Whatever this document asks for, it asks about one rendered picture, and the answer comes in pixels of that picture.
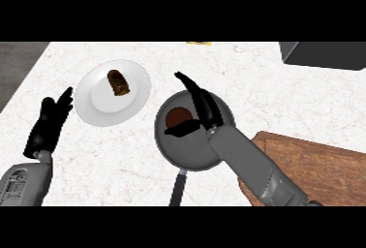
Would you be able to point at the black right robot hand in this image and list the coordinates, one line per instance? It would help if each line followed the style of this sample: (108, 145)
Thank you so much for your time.
(206, 106)

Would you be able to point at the brown cupcake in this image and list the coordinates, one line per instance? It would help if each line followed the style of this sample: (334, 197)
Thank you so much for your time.
(176, 117)

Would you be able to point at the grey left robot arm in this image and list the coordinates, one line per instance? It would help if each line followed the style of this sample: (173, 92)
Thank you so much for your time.
(26, 182)

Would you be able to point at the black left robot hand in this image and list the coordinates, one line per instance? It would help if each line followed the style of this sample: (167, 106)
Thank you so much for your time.
(46, 129)

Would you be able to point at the white round plate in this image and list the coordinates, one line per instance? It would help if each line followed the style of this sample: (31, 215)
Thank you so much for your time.
(113, 93)

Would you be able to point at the brown wooden cutting board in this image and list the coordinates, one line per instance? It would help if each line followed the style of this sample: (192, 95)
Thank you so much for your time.
(315, 171)

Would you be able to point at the grey frying pan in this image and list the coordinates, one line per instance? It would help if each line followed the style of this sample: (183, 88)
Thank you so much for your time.
(188, 150)

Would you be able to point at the dark brown bread piece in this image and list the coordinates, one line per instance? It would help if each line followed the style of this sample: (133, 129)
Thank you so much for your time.
(118, 82)

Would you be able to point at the small yellow object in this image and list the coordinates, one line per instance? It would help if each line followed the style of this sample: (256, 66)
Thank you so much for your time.
(198, 43)

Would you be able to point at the dark grey appliance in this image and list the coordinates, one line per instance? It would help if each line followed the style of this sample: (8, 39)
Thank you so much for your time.
(324, 54)

